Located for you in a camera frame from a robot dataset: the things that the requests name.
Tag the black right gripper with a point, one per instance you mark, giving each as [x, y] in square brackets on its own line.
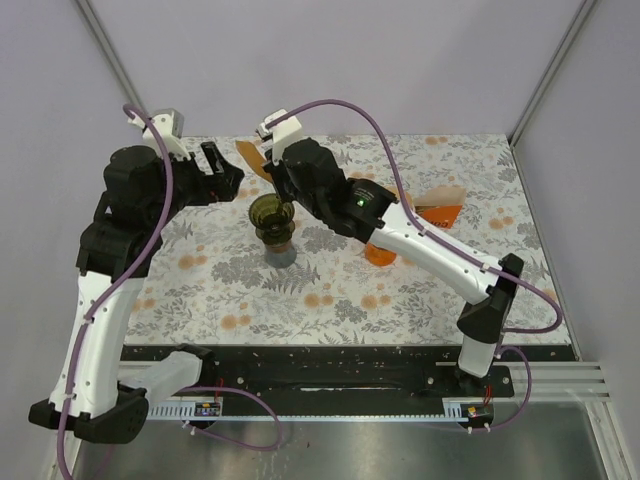
[276, 172]

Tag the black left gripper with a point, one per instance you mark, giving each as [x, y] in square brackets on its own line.
[223, 184]

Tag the dark green dripper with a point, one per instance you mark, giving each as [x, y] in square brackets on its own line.
[272, 219]

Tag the orange glass carafe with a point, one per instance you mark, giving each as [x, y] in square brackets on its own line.
[378, 256]

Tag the orange coffee filter pack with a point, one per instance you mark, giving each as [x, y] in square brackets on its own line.
[441, 205]

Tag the brown paper coffee filter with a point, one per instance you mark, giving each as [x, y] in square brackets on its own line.
[402, 197]

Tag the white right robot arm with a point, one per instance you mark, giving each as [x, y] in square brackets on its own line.
[367, 212]

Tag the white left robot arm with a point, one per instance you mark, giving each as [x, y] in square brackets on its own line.
[114, 258]

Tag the floral patterned tablecloth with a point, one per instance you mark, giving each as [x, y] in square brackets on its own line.
[210, 283]

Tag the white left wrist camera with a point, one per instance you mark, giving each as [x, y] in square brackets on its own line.
[169, 123]

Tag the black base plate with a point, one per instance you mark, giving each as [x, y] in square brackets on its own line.
[354, 378]

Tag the white slotted cable duct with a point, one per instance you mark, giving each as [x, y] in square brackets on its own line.
[236, 409]

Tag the aluminium frame rail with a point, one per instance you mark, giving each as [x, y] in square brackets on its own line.
[551, 381]

